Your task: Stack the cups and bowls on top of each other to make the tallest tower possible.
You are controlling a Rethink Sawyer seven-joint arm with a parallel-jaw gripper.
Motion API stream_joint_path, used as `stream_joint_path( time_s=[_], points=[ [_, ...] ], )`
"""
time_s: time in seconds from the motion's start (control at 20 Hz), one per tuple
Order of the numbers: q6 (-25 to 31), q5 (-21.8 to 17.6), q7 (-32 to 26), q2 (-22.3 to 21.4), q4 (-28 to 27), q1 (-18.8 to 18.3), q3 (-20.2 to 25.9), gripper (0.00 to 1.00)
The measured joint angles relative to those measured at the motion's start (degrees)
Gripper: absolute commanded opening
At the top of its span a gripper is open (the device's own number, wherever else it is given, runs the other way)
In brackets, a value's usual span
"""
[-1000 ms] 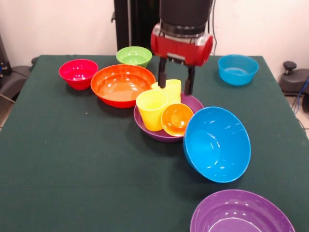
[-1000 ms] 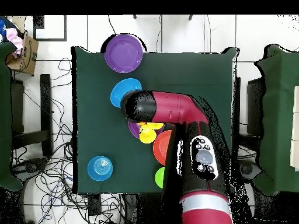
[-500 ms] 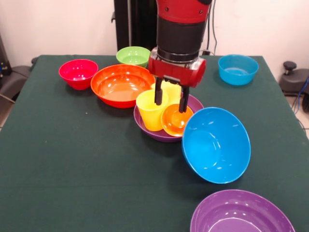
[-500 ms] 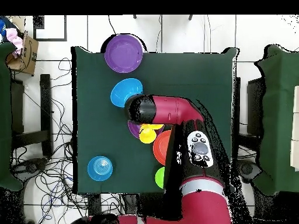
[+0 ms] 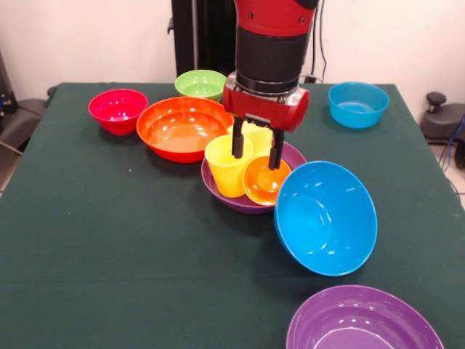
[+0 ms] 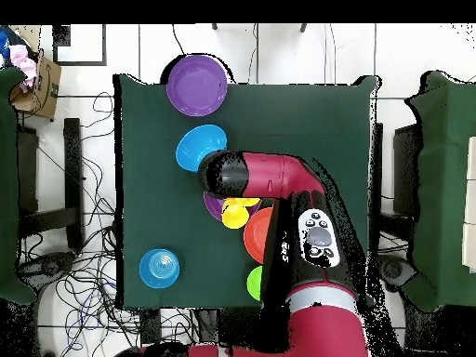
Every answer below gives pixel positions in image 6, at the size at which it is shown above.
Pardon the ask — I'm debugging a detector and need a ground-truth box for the blue large bowl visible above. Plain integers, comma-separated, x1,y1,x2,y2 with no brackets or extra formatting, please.
175,124,229,173

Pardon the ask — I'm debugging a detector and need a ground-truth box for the blue small bowl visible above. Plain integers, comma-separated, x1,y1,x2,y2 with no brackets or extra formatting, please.
138,247,181,290

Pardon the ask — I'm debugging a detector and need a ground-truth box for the pink cloth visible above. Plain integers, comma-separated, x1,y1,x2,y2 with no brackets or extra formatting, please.
7,44,38,94

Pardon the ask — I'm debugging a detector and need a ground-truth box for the yellow smooth cup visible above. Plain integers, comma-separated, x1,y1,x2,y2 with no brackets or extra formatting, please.
226,197,261,208

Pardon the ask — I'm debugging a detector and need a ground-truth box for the cardboard box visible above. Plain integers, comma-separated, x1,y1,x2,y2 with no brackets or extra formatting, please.
8,25,63,121

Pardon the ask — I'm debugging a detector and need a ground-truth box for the yellow stepped cup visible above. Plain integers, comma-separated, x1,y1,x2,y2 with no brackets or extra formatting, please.
221,203,250,231

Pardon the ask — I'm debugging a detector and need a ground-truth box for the black cabinet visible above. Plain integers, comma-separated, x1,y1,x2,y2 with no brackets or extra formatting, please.
391,124,423,218

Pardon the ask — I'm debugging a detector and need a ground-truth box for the orange large bowl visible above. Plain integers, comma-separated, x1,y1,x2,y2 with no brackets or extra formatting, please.
243,206,274,264

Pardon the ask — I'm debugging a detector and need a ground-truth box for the black cable with connector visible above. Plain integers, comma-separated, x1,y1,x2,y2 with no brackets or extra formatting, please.
171,23,187,57

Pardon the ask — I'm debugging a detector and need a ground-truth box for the black square frame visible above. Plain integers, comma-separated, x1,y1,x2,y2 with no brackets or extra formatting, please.
51,23,108,67

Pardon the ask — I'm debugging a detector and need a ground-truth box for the blue item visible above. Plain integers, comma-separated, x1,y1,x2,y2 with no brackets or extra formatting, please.
0,29,16,68

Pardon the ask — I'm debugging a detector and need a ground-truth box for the black chair base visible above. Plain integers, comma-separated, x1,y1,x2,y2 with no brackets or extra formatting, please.
16,250,77,295
377,254,419,293

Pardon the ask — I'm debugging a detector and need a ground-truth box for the dark green tablecloth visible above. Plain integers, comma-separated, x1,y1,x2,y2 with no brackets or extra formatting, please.
112,73,381,311

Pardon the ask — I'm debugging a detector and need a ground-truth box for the tangle of black cables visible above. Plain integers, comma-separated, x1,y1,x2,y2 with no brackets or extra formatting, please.
16,90,200,357

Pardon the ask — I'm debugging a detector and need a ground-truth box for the black metal stand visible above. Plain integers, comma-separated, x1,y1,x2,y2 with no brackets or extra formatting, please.
16,117,86,251

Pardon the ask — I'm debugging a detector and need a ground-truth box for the green cloth covered table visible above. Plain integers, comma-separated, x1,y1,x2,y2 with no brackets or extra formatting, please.
403,70,476,313
0,66,38,306

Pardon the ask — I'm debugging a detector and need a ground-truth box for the green small bowl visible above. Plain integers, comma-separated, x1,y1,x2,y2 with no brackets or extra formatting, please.
245,265,264,301

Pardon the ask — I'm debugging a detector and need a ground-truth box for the black power strip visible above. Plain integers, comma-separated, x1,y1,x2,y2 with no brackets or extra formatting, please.
139,308,163,345

